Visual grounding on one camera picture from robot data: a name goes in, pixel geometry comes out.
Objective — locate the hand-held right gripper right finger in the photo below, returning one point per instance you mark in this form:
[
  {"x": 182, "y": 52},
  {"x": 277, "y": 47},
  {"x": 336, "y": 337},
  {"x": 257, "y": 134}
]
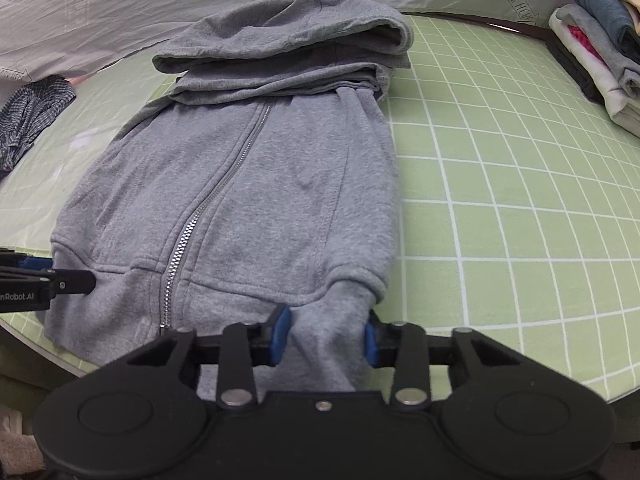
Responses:
[{"x": 371, "y": 345}]

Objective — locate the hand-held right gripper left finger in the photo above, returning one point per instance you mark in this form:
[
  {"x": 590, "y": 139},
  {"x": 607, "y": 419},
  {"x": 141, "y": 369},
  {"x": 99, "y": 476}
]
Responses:
[{"x": 281, "y": 335}]

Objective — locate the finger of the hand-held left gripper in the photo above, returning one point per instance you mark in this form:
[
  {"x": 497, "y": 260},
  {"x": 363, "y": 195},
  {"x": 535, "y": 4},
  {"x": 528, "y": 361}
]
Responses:
[
  {"x": 75, "y": 281},
  {"x": 35, "y": 263}
]

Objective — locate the grey zip hoodie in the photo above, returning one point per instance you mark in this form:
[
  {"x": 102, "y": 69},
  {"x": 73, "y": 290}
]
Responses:
[{"x": 250, "y": 185}]

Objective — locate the light grey fleece garment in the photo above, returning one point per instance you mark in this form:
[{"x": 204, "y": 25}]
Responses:
[{"x": 590, "y": 24}]

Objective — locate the blue plaid shirt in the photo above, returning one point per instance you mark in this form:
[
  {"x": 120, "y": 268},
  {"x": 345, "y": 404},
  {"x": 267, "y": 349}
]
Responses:
[{"x": 30, "y": 110}]

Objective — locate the beige fluffy cloth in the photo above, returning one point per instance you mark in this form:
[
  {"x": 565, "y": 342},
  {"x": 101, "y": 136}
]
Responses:
[{"x": 15, "y": 455}]

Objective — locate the green grid mat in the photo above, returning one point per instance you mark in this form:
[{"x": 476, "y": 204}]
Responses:
[{"x": 500, "y": 210}]

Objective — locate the carrot print grey sheet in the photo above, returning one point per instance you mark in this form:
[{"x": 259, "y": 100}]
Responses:
[{"x": 150, "y": 10}]

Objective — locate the black folded garment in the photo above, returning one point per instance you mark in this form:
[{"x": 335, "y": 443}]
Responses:
[{"x": 580, "y": 77}]

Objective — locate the white folded garment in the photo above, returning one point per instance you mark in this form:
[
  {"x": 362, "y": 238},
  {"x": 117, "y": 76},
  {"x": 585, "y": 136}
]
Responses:
[{"x": 605, "y": 85}]

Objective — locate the red folded garment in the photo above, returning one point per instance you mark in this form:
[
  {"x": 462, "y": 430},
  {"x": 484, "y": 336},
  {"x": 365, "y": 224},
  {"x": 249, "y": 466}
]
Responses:
[{"x": 590, "y": 45}]

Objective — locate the dark blue folded garment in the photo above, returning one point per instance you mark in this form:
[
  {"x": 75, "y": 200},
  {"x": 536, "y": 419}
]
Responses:
[{"x": 600, "y": 2}]

